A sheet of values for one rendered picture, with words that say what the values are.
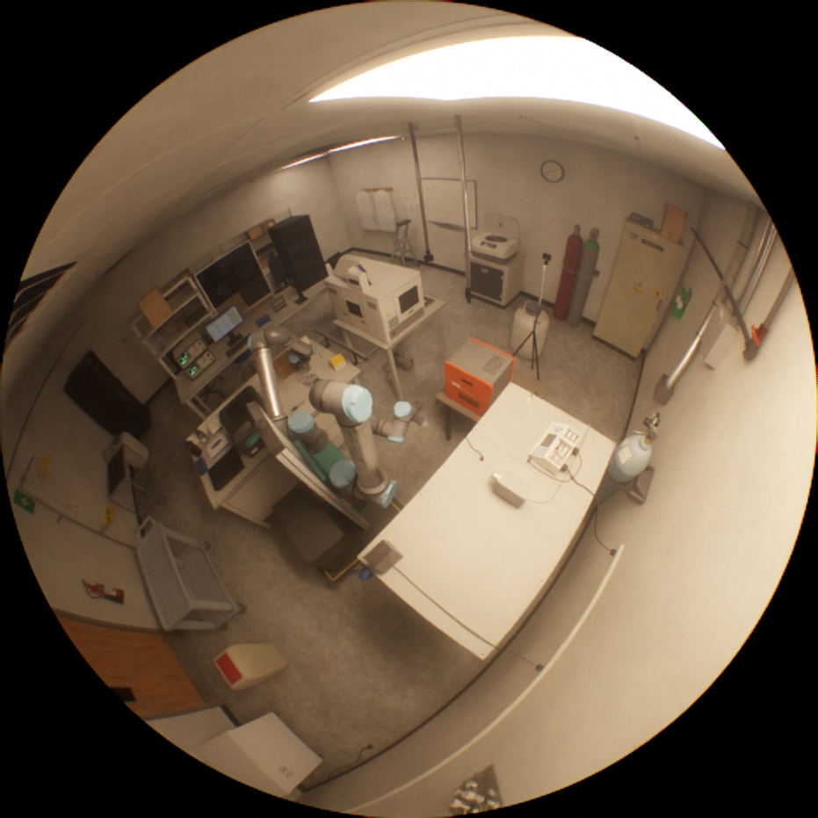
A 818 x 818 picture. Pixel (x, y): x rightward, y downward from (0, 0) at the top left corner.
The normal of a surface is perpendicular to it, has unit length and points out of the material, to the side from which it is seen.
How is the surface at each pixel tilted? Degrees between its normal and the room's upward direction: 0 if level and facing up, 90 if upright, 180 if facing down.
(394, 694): 0
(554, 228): 90
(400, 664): 0
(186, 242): 90
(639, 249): 90
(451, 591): 0
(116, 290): 90
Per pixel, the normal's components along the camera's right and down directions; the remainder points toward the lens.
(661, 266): -0.66, 0.65
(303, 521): -0.14, -0.58
